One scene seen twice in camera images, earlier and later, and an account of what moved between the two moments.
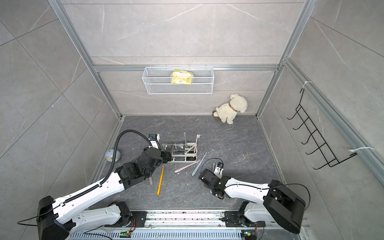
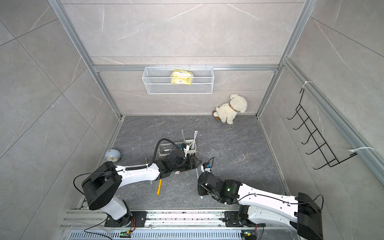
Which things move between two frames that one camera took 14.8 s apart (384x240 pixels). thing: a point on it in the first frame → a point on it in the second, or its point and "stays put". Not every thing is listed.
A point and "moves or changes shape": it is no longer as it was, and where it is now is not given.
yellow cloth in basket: (181, 76) stays put
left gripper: (168, 155) → (194, 165)
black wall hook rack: (330, 159) stays put
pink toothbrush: (198, 136) moves or changes shape
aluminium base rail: (189, 225) stays put
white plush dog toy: (228, 111) stays put
